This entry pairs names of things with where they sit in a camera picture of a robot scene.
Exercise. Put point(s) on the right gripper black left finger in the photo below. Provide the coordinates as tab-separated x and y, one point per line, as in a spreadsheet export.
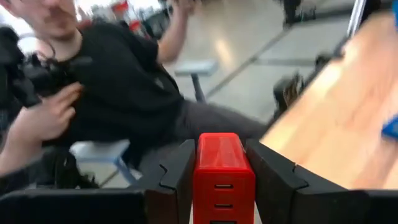
174	186

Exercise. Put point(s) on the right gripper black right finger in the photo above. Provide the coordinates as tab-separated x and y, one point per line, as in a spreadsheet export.
280	193

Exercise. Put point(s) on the small red charger block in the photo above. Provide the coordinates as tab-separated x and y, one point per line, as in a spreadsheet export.
222	161

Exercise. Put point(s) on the person's forearm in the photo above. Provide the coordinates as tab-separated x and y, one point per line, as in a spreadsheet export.
15	155
172	37

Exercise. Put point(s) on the white stool blue legs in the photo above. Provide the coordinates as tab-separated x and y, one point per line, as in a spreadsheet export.
99	149

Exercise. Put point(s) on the black clamp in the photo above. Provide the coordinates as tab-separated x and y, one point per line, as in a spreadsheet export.
323	59
287	91

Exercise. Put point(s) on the person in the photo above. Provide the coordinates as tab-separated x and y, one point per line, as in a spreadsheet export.
124	93

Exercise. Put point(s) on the grey stool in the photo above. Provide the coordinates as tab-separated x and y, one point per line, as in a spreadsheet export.
196	68

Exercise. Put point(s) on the blue framed digital display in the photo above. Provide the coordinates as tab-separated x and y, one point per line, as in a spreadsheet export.
391	129

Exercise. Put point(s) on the person's hand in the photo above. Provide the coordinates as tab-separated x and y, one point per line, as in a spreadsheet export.
185	4
46	118

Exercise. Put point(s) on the silver metal bar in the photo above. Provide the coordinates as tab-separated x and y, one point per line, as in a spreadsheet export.
357	15

